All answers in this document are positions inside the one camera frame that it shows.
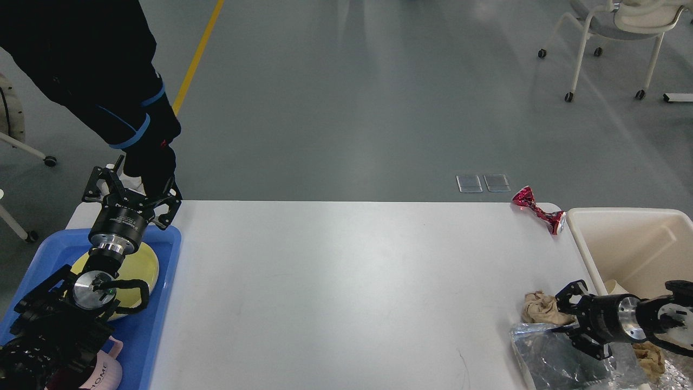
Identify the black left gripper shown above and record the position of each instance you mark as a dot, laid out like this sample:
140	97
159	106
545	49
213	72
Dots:
125	214

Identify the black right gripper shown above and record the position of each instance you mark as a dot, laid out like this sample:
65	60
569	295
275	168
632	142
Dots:
602	319

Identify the brown paper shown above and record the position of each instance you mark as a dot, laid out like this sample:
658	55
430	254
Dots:
542	308
651	359

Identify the clear plastic wrap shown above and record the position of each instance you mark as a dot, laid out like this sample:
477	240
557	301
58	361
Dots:
548	360

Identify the white paper cup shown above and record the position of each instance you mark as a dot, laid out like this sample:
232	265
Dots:
613	287

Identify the yellow plastic plate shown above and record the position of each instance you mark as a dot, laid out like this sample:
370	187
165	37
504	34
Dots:
141	265

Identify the crushed red can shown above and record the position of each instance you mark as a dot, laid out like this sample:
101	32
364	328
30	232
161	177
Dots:
555	220

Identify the pink mug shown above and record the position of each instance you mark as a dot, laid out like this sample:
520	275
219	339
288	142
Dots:
104	372

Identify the aluminium foil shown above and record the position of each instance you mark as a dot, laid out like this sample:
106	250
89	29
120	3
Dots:
678	372

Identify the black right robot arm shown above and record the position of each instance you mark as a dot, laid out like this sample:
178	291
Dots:
664	321

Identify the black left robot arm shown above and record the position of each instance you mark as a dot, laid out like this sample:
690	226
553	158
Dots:
95	288

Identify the beige plastic bin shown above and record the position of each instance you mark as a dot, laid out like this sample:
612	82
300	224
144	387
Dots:
639	248

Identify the left background chair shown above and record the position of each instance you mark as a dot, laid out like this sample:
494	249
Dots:
13	133

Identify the blue plastic tray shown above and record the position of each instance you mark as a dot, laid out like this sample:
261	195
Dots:
151	325

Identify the person in black clothes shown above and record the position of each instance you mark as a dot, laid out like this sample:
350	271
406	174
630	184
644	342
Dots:
95	58

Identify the right floor outlet plate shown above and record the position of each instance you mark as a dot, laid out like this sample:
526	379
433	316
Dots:
497	182

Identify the floor outlet plate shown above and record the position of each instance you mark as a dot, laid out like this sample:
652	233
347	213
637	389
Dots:
497	182
469	183

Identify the left floor outlet plate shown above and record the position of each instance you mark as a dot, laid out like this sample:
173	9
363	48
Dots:
469	183

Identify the white bar on floor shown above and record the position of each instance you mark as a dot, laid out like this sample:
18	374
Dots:
673	97

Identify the white office chair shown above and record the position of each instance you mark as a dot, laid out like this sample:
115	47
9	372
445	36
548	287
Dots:
619	21

